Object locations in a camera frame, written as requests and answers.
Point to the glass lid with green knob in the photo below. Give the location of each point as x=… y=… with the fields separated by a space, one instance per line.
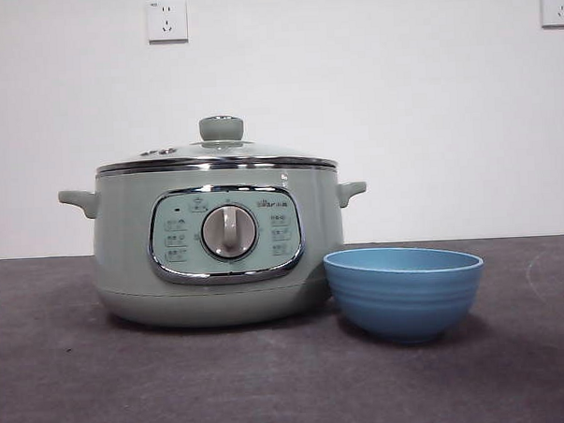
x=220 y=128

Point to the pale green electric steamer pot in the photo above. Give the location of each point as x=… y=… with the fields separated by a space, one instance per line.
x=124 y=251

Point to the blue ribbed bowl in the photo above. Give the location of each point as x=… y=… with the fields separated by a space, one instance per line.
x=404 y=304

